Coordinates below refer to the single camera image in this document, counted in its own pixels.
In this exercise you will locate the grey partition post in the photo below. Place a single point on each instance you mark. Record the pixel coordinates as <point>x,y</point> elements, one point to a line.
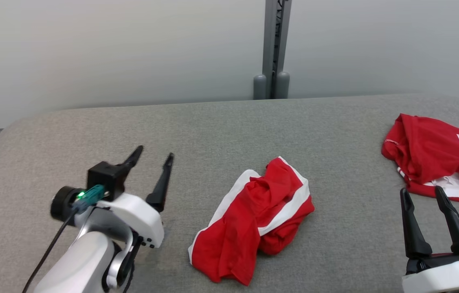
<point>274,49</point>

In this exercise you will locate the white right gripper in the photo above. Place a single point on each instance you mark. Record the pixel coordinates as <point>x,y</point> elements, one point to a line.
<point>445,276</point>

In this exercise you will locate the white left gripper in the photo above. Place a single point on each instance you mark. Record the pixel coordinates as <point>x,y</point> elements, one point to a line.
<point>139,215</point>

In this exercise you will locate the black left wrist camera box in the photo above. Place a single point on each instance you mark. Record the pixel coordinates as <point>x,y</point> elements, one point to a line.
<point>105,179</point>

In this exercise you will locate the red shorts white stripe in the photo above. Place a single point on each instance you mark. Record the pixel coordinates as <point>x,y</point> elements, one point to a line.
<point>253,219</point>

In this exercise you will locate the red jersey shirt white sleeves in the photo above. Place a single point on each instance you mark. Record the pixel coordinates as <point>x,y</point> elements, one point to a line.
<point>429,150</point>

